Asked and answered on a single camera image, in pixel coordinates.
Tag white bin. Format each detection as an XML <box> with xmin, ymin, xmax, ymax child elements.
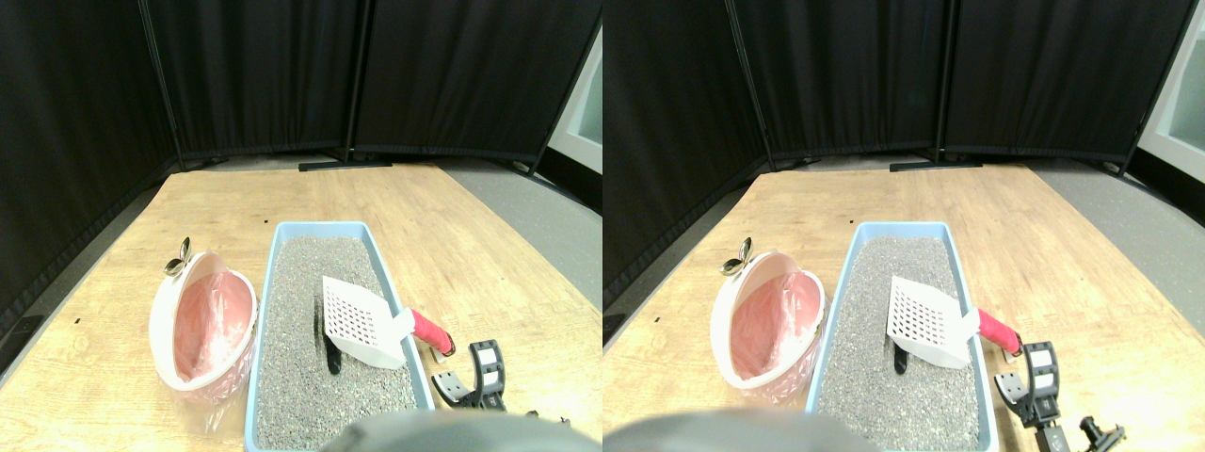
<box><xmin>149</xmin><ymin>236</ymin><xmax>260</xmax><ymax>432</ymax></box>
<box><xmin>710</xmin><ymin>237</ymin><xmax>827</xmax><ymax>408</ymax></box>

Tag right gripper toothed finger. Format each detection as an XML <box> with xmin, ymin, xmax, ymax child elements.
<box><xmin>431</xmin><ymin>372</ymin><xmax>472</xmax><ymax>408</ymax></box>
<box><xmin>994</xmin><ymin>370</ymin><xmax>1036</xmax><ymax>415</ymax></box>

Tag white shelf unit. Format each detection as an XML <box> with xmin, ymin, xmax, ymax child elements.
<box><xmin>1137</xmin><ymin>26</ymin><xmax>1205</xmax><ymax>186</ymax></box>
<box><xmin>549</xmin><ymin>26</ymin><xmax>603</xmax><ymax>176</ymax></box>

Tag blue litter tray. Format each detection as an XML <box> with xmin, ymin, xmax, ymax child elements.
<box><xmin>244</xmin><ymin>221</ymin><xmax>436</xmax><ymax>451</ymax></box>
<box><xmin>805</xmin><ymin>221</ymin><xmax>999</xmax><ymax>452</ymax></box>

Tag right gripper framed finger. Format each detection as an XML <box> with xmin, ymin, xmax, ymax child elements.
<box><xmin>468</xmin><ymin>340</ymin><xmax>506</xmax><ymax>398</ymax></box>
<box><xmin>1023</xmin><ymin>342</ymin><xmax>1060</xmax><ymax>417</ymax></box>

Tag black curtain stand foot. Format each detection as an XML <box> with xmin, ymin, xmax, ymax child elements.
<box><xmin>299</xmin><ymin>159</ymin><xmax>393</xmax><ymax>173</ymax></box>
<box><xmin>890</xmin><ymin>159</ymin><xmax>983</xmax><ymax>173</ymax></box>

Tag white scoop with red handle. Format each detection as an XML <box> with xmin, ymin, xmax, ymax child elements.
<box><xmin>886</xmin><ymin>275</ymin><xmax>1023</xmax><ymax>370</ymax></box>
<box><xmin>321</xmin><ymin>275</ymin><xmax>457</xmax><ymax>370</ymax></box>

